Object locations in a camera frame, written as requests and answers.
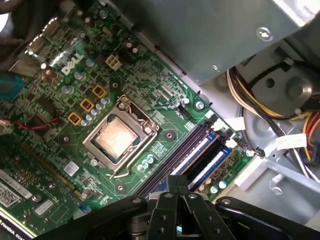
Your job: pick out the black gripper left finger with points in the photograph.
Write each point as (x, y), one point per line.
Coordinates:
(162, 220)

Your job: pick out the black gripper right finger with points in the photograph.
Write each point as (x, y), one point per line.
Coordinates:
(200, 220)

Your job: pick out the black RAM slot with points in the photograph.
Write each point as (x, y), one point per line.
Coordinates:
(202, 160)
(172, 157)

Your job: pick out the black PC case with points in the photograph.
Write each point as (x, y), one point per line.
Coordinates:
(287, 197)

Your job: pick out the silver socket cover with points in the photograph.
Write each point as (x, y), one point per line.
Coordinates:
(101, 153)

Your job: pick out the silver CPU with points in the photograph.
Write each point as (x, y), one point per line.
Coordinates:
(116, 138)

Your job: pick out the yellow square inductor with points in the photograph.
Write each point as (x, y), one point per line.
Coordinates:
(100, 90)
(74, 118)
(87, 104)

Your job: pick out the NVIDIA graphics card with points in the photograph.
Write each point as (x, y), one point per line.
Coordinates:
(25, 180)

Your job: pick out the green motherboard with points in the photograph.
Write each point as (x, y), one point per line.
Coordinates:
(155, 75)

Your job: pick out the white four-pin power socket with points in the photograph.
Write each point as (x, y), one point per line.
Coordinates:
(113, 62)

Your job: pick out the grey power supply unit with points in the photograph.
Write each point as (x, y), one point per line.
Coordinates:
(200, 37)

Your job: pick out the teal port connector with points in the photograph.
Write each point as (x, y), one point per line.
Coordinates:
(11, 86)

